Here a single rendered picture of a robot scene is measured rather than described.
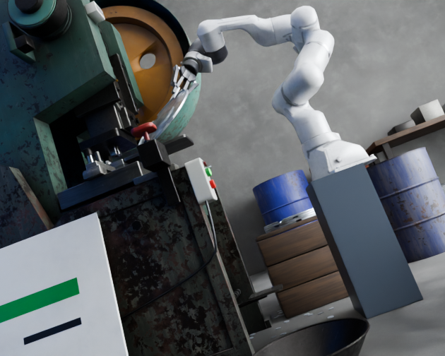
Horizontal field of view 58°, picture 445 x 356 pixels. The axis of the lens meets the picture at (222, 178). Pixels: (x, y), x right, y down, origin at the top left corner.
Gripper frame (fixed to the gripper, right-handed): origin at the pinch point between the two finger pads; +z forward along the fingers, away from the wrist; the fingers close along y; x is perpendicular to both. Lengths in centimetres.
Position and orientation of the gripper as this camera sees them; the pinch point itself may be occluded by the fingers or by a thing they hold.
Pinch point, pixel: (176, 95)
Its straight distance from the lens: 164.0
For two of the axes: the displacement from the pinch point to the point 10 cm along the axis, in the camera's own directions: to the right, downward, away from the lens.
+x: 6.3, -3.7, -6.8
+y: -7.4, -5.6, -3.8
